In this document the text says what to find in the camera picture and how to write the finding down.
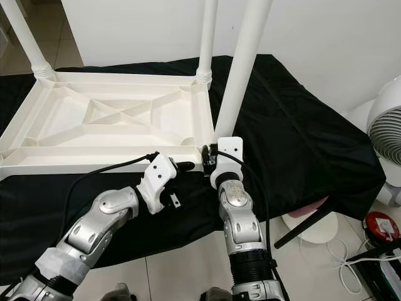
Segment red round cable reel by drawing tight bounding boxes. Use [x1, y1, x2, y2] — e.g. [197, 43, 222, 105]
[365, 212, 400, 245]

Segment white floor cable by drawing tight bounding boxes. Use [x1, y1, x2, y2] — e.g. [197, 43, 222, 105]
[329, 238, 401, 295]

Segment black cloth table cover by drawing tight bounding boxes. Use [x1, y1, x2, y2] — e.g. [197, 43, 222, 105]
[0, 53, 388, 283]

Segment white round floor base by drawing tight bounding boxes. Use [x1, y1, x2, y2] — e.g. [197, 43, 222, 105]
[282, 210, 343, 246]

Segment grey robot leg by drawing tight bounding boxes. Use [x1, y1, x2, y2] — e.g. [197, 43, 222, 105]
[199, 287, 237, 301]
[105, 282, 142, 301]

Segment grey robot right leg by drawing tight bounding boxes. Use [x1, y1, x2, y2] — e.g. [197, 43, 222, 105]
[199, 287, 237, 301]

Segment white round floor fan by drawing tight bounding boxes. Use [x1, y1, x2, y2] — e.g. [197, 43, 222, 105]
[348, 75, 401, 208]

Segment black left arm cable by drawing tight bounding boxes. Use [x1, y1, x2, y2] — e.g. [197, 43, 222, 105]
[61, 152, 159, 242]

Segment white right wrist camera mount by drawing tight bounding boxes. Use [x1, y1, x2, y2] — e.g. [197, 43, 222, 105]
[210, 137, 244, 189]

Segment grey robot left leg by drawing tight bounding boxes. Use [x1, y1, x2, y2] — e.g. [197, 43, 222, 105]
[105, 282, 142, 301]

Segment white plastic children table top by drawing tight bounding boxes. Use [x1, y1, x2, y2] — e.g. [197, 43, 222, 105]
[0, 70, 217, 182]

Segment grey metal pole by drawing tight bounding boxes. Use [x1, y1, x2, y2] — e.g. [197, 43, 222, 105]
[274, 202, 336, 249]

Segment black equipment case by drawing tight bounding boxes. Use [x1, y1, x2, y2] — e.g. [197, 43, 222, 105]
[348, 251, 401, 301]

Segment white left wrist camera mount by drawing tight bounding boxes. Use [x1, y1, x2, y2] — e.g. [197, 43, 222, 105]
[135, 154, 177, 216]

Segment pink plastic piece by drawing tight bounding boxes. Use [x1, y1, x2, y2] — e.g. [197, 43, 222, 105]
[291, 196, 334, 217]

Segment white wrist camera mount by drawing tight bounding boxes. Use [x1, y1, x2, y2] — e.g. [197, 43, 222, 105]
[135, 154, 177, 216]
[210, 137, 244, 189]

